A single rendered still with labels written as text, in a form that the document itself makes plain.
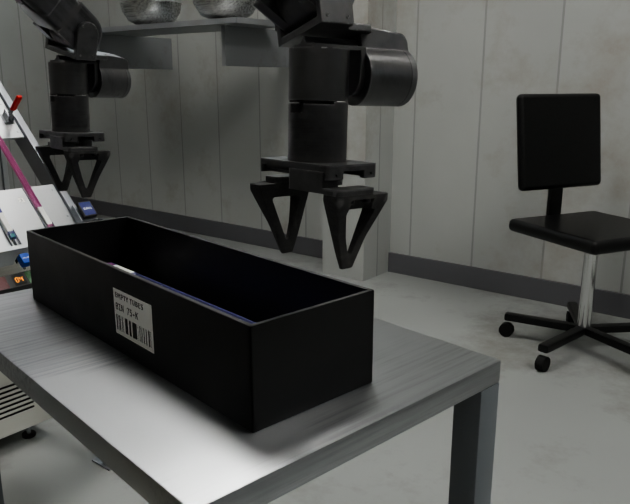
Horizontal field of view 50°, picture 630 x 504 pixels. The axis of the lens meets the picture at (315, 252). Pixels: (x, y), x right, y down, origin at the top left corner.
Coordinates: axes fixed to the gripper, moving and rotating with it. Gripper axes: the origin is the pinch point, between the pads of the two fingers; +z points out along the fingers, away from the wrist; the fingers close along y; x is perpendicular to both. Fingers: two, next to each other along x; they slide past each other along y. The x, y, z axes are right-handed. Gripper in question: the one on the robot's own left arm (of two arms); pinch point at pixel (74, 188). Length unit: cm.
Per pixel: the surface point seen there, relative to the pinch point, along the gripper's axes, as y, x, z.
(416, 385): -61, -12, 16
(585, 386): -2, -197, 89
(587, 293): 15, -228, 62
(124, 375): -36.0, 10.8, 17.2
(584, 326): 15, -228, 76
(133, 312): -33.7, 8.2, 10.5
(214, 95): 304, -239, -16
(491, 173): 95, -273, 21
